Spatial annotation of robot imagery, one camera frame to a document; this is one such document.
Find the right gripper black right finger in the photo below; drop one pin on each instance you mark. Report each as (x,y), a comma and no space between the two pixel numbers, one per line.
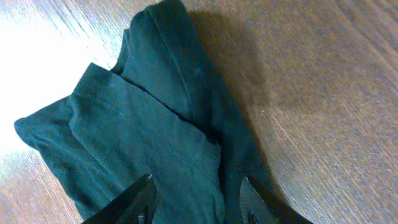
(253,208)

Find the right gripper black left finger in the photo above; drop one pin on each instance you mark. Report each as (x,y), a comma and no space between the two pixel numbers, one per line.
(135,205)

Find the black Nike t-shirt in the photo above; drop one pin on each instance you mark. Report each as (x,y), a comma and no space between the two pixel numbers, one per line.
(164,110)

